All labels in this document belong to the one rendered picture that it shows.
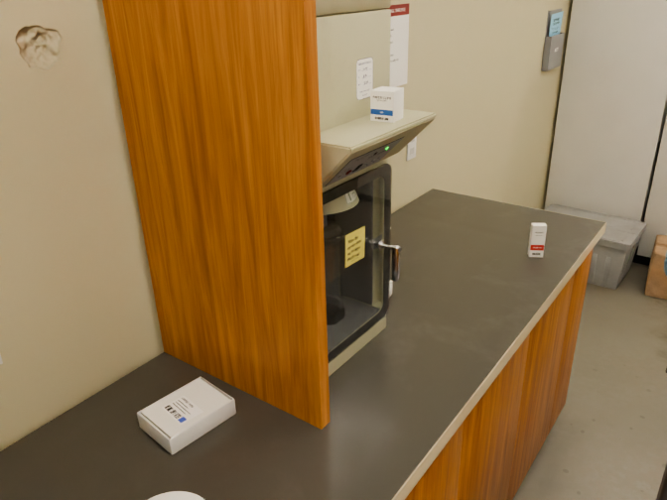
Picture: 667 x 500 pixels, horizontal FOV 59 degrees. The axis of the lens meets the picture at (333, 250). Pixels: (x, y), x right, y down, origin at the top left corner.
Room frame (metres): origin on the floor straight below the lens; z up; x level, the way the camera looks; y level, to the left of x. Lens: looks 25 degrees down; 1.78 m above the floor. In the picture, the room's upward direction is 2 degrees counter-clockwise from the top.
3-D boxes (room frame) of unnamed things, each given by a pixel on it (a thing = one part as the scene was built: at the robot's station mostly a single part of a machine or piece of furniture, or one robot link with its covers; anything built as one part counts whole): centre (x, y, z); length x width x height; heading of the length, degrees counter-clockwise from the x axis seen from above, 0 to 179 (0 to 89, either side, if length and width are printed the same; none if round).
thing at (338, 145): (1.14, -0.08, 1.46); 0.32 x 0.11 x 0.10; 143
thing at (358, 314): (1.17, -0.04, 1.19); 0.30 x 0.01 x 0.40; 143
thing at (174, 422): (0.97, 0.31, 0.96); 0.16 x 0.12 x 0.04; 137
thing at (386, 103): (1.19, -0.11, 1.54); 0.05 x 0.05 x 0.06; 60
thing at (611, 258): (3.40, -1.59, 0.17); 0.60 x 0.42 x 0.33; 51
